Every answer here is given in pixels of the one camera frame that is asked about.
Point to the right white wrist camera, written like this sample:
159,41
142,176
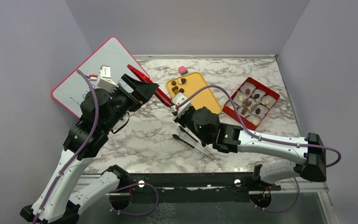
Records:
178,108

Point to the yellow plastic tray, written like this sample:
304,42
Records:
190,83

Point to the red box lid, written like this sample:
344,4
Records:
148,85

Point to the red chocolate box with dividers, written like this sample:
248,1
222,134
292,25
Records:
258,100

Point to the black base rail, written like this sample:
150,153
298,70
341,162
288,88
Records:
148,188

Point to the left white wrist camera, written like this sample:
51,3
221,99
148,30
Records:
106,79

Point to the pink and grey eraser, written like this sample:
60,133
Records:
182,70

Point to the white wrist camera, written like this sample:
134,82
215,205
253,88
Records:
106,79
178,108

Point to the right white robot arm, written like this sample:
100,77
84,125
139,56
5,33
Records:
300,157

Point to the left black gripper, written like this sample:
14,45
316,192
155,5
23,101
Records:
143,91

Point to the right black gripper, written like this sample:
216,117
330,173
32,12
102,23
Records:
180,120

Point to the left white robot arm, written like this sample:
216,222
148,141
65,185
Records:
59,204

